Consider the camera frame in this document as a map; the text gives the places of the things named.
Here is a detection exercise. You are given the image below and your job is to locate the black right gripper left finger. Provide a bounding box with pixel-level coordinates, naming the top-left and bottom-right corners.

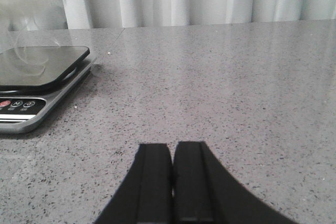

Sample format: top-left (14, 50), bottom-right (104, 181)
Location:
top-left (95, 143), bottom-right (172, 223)

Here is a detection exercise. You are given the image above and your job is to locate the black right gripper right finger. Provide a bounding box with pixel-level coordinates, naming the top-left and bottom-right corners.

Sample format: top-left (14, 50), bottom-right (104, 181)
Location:
top-left (173, 142), bottom-right (293, 223)

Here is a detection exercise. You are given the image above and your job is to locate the white vermicelli noodle bundle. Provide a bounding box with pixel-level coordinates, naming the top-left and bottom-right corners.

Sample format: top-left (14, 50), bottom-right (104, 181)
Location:
top-left (0, 0), bottom-right (66, 78)

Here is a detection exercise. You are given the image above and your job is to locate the black and silver kitchen scale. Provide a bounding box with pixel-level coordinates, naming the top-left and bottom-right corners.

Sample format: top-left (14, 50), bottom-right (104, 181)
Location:
top-left (1, 46), bottom-right (97, 134)

